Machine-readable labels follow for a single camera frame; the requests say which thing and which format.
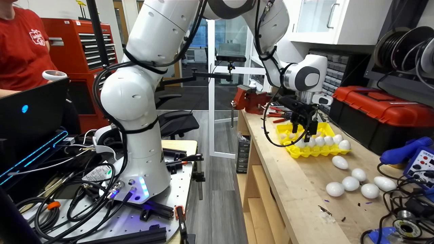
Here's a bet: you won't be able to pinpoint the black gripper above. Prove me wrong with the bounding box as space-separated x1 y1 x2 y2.
277 95 319 141

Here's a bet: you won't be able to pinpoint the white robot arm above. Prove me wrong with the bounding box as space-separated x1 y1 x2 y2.
99 0 327 205

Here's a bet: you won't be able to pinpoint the yellow egg carton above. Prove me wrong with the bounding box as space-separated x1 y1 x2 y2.
276 122 351 159

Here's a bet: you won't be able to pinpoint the white egg in carton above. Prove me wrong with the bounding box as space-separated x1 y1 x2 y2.
296 140 305 149
324 135 334 145
339 140 351 150
332 134 343 144
315 135 326 146
307 137 316 148

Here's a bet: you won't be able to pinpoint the white egg on table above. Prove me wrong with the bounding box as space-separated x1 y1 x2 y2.
351 168 368 182
375 176 398 192
326 182 345 198
342 176 360 192
332 156 349 169
361 183 380 199

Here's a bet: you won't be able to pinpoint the red bench vise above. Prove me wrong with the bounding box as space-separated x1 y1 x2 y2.
231 85 270 114

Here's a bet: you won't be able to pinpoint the wooden workbench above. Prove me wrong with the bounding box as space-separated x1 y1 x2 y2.
238 111 394 244

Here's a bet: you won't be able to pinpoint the small parts drawer organizer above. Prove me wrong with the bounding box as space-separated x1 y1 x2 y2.
323 53 357 96

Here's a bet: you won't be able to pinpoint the red black toolbox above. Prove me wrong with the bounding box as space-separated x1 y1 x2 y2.
330 85 434 154

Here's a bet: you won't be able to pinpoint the blue soldering station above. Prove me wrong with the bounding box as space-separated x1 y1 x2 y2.
379 137 433 176

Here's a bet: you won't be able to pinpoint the black office chair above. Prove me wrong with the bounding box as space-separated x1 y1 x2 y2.
155 93 201 140

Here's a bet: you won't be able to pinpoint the red tool chest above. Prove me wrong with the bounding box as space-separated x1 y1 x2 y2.
42 18 107 131

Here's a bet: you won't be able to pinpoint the black laptop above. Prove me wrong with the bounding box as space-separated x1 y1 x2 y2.
0 79 69 148

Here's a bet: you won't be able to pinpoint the person in red shirt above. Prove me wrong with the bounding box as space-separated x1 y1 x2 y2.
0 0 56 98

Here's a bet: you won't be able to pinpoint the white wall cabinet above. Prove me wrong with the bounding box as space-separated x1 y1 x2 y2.
289 0 392 45

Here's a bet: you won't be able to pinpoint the black wire spools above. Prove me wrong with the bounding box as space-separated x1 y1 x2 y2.
373 26 434 83

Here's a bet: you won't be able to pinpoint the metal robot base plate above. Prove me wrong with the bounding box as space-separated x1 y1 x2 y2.
41 160 197 244

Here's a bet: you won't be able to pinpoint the black cable bundle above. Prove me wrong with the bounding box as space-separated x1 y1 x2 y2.
15 153 137 243

